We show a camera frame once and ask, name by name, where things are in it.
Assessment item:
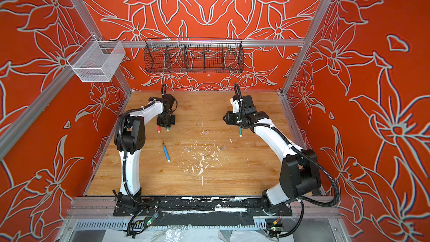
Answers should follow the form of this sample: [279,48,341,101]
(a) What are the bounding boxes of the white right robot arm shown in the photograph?
[223,94,321,215]

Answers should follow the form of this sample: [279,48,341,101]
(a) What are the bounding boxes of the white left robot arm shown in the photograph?
[114,93,177,206]

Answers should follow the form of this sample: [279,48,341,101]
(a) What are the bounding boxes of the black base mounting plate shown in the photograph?
[113,196,292,216]

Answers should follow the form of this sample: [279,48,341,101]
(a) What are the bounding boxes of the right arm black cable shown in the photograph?
[233,82,340,208]

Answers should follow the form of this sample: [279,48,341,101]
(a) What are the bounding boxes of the aluminium frame rails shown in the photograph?
[0,0,337,216]

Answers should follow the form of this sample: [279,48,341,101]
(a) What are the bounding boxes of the clear plastic bin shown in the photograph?
[67,40,125,82]

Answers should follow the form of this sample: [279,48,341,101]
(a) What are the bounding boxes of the blue pen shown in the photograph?
[162,143,171,162]

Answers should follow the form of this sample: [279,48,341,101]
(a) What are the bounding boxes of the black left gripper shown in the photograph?
[157,113,176,127]

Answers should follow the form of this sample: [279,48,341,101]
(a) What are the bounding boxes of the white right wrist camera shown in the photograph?
[230,95,242,113]

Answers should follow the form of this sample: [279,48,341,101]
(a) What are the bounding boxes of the black wire basket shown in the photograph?
[143,38,245,74]

